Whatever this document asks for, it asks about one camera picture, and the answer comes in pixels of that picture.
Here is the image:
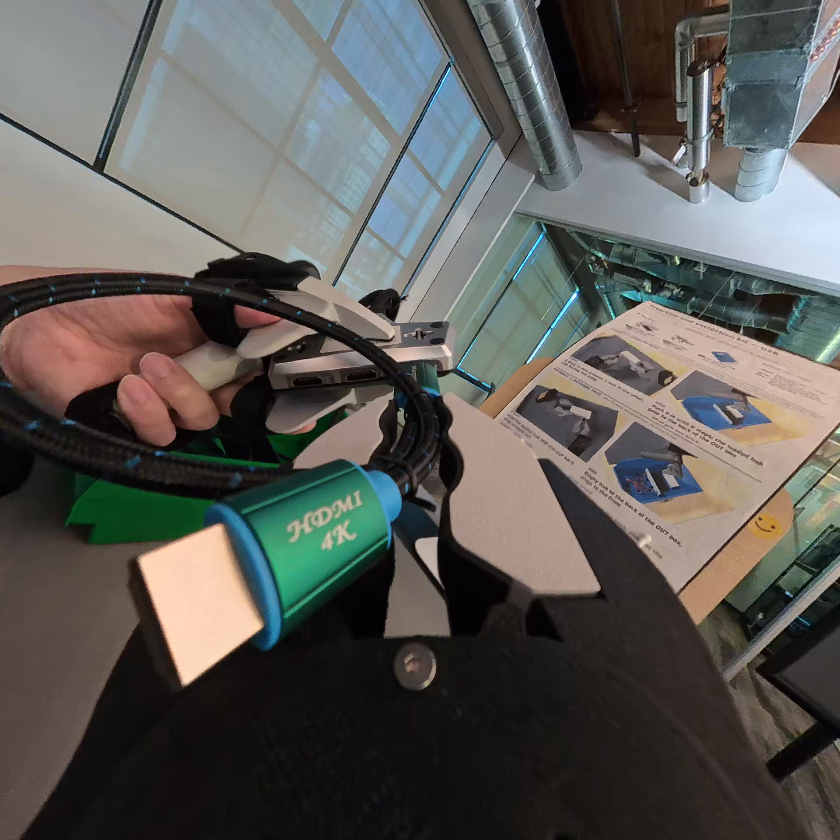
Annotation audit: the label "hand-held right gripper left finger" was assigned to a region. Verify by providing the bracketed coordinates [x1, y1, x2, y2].
[292, 394, 397, 476]

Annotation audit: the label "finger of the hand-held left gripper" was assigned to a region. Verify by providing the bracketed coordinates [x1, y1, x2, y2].
[269, 273, 399, 345]
[267, 384, 358, 437]

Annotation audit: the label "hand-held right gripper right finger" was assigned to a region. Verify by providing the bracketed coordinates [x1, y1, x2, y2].
[418, 394, 607, 599]

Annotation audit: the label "silver port hub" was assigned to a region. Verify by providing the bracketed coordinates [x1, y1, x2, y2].
[268, 321, 455, 395]

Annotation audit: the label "braided hdmi cable green plugs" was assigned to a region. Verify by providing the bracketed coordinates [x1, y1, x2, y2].
[0, 272, 455, 691]

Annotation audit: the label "green plastic bin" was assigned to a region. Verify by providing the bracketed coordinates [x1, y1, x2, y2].
[66, 414, 349, 547]

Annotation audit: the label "person's left hand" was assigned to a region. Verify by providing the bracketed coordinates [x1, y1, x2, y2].
[0, 269, 287, 447]

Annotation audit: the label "printed instruction sheet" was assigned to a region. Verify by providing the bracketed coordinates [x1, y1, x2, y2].
[495, 302, 840, 593]

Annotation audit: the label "instruction sheet on stand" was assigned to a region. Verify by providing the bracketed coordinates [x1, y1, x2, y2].
[479, 355, 798, 626]

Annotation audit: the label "black monitor on stand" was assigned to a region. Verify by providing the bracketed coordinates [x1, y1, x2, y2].
[759, 617, 840, 782]

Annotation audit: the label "silver ventilation duct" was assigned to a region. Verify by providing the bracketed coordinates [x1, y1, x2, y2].
[674, 0, 840, 206]
[466, 0, 585, 193]

